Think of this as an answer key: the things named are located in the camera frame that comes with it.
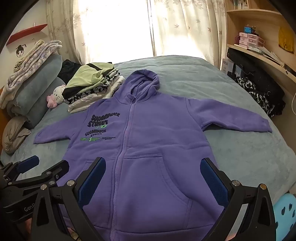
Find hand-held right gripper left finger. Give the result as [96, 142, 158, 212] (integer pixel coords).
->
[31, 157, 107, 241]

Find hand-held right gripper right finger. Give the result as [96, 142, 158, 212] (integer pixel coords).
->
[200, 158, 277, 241]

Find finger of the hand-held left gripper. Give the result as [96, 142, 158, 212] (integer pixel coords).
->
[7, 160, 70, 193]
[0, 155, 40, 184]

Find purple zip hoodie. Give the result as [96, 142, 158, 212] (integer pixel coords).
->
[33, 69, 273, 241]

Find black clothes beside shelf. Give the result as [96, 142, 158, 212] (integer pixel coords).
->
[227, 47, 286, 116]

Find beige pillow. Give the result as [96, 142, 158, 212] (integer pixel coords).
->
[2, 115, 31, 154]

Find folded shiny white garment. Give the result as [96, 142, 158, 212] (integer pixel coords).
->
[68, 75, 126, 114]

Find folded black white patterned garment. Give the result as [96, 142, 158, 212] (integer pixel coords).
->
[63, 69, 123, 105]

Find white pink cat plush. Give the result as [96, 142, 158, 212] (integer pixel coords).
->
[46, 85, 66, 109]

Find light blue plastic stool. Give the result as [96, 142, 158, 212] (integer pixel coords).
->
[273, 193, 296, 241]

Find folded light green garment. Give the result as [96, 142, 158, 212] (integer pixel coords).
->
[63, 63, 116, 98]

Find black white patterned cloth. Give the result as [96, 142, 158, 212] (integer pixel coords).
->
[235, 76, 275, 118]

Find black crumpled garment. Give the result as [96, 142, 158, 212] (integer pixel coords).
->
[57, 59, 81, 79]

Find blue-grey bed blanket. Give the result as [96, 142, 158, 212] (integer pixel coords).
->
[0, 55, 296, 209]

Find floral purple white quilt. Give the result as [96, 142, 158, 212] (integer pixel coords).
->
[0, 40, 63, 109]

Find white cardboard box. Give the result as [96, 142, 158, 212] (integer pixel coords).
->
[221, 58, 234, 75]

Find floral cream curtain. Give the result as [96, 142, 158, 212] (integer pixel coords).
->
[46, 0, 111, 66]
[148, 0, 227, 70]

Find pile of papers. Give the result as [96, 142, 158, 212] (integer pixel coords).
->
[246, 46, 285, 66]

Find pink mini drawer organizer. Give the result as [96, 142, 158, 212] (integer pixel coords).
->
[238, 32, 265, 49]

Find wooden bookshelf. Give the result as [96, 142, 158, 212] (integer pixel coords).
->
[223, 0, 296, 98]

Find row of books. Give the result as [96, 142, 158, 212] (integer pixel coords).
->
[232, 0, 250, 10]

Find cartoon face wall sticker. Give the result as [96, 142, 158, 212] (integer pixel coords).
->
[15, 44, 29, 58]

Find red wall shelf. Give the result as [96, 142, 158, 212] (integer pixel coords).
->
[6, 24, 48, 46]

